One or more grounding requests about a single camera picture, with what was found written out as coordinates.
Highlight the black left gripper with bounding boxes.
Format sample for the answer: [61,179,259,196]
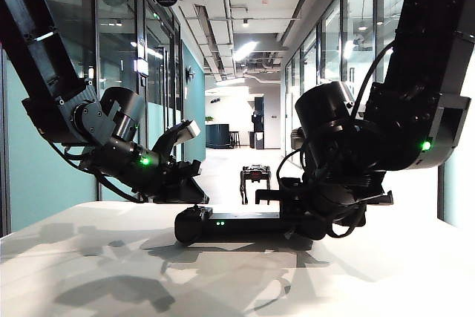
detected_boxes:
[140,157,211,205]

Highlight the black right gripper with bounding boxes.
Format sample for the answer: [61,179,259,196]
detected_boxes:
[255,168,394,238]

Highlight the black dual-joystick remote control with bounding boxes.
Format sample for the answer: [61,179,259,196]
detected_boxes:
[174,205,330,246]

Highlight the black quadruped robot dog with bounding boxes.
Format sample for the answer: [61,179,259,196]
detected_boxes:
[240,165,274,205]

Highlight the dark bar counter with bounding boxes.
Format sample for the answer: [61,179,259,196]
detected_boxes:
[205,123,232,150]

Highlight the black standing kiosk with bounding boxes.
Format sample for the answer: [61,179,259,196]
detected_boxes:
[249,110,266,151]

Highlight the long linear ceiling light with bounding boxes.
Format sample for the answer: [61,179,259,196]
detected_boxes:
[233,41,258,62]

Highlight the thin black camera cable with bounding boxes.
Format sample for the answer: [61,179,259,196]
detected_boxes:
[275,146,309,185]

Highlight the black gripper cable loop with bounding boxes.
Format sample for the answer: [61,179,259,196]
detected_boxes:
[326,205,369,240]

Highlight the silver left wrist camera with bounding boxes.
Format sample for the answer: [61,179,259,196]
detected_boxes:
[153,119,202,164]

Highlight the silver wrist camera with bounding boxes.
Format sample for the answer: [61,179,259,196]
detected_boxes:
[153,119,202,164]
[290,127,306,151]

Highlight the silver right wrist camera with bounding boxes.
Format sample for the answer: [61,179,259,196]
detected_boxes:
[290,127,306,151]

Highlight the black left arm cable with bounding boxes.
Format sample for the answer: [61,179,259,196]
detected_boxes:
[36,127,150,203]

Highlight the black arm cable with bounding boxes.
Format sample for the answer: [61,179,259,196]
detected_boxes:
[350,42,396,120]
[36,127,150,203]

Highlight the long black door handle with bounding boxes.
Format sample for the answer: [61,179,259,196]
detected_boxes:
[160,46,168,137]
[166,49,171,129]

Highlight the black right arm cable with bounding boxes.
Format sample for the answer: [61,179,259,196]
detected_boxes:
[350,42,396,120]

